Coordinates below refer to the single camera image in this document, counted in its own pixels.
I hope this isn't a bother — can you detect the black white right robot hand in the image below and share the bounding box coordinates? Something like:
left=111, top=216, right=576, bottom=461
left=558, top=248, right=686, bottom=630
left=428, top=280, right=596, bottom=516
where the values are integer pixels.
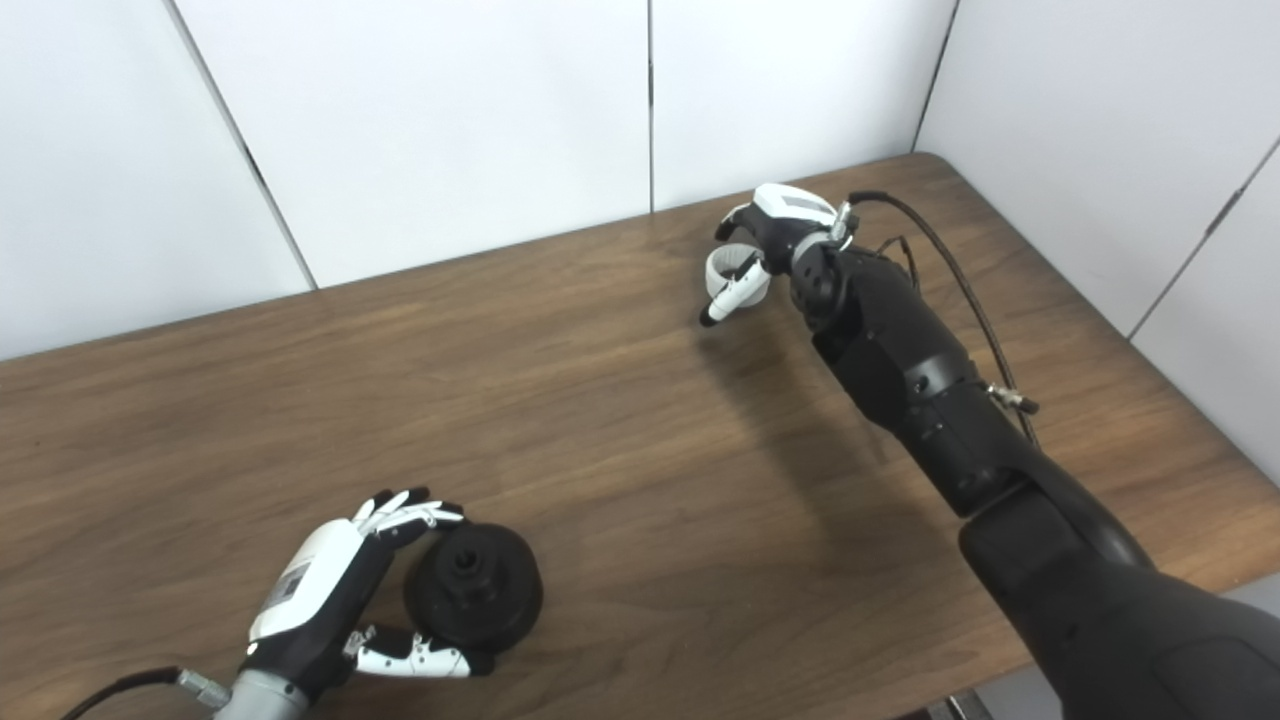
left=699, top=183, right=851, bottom=328

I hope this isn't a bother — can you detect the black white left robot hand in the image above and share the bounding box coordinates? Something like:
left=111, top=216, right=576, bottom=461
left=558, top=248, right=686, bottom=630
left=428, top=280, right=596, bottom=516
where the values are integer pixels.
left=243, top=487, right=494, bottom=701

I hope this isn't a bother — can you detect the white toothed ring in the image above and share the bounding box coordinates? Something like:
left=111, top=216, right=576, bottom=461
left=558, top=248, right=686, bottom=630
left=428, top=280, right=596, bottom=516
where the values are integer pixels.
left=705, top=243, right=773, bottom=306

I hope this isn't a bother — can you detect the round black stepped part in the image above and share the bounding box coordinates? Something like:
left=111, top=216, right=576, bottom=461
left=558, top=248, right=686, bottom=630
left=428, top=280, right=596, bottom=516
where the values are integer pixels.
left=404, top=523, right=544, bottom=653

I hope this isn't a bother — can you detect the thin right arm wire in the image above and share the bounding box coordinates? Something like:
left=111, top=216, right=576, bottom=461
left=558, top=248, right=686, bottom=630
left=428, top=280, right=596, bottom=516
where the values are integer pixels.
left=878, top=235, right=921, bottom=293

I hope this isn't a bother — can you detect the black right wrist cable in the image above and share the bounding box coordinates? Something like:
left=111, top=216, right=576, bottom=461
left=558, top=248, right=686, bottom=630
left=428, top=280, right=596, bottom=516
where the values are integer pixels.
left=830, top=190, right=1041, bottom=446

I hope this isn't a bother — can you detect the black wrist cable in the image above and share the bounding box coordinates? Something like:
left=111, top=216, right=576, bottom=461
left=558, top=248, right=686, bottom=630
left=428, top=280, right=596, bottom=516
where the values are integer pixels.
left=830, top=190, right=1041, bottom=446
left=60, top=667, right=233, bottom=720

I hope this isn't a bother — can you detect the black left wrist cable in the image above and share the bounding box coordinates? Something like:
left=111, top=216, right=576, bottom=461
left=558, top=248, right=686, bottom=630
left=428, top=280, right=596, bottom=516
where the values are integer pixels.
left=60, top=667, right=233, bottom=720

